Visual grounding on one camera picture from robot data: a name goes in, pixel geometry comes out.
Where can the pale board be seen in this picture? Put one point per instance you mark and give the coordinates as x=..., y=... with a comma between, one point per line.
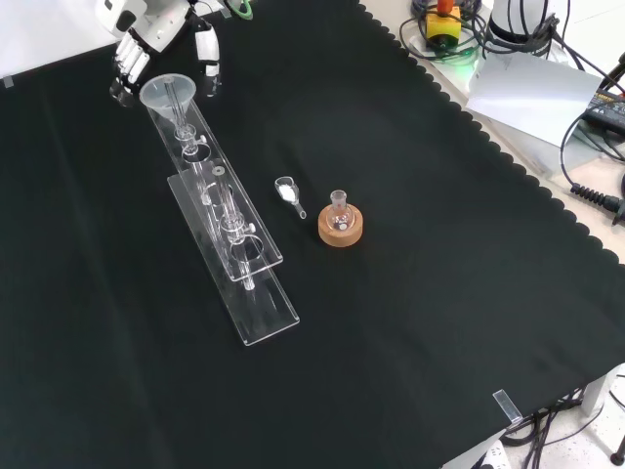
x=527, y=93

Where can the black tripod foot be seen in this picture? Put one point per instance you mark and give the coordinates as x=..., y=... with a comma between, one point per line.
x=617, y=456

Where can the clear acrylic funnel stand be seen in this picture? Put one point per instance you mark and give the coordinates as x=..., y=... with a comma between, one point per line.
x=256, y=315

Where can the black cloth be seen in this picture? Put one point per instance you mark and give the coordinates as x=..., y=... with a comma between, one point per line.
x=439, y=244

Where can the white power strip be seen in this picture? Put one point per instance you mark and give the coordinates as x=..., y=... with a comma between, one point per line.
x=493, y=454

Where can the yellow stop button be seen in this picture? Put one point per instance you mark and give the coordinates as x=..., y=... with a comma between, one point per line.
x=442, y=30

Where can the clear plastic funnel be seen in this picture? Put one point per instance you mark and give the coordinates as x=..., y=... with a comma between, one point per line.
x=161, y=100

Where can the white table leg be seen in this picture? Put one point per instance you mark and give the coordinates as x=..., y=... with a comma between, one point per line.
x=598, y=391

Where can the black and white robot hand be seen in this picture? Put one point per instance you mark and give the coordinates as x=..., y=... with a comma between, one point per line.
x=156, y=24

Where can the small round-bottom glass flask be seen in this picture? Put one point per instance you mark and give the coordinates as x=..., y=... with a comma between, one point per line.
x=338, y=198

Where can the glass weighing funnel with powder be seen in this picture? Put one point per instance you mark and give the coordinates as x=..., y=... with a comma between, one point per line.
x=287, y=194

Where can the black power adapter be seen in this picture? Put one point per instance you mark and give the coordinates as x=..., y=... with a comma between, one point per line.
x=610, y=113

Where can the clear tape strip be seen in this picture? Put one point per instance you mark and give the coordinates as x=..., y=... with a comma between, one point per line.
x=508, y=406

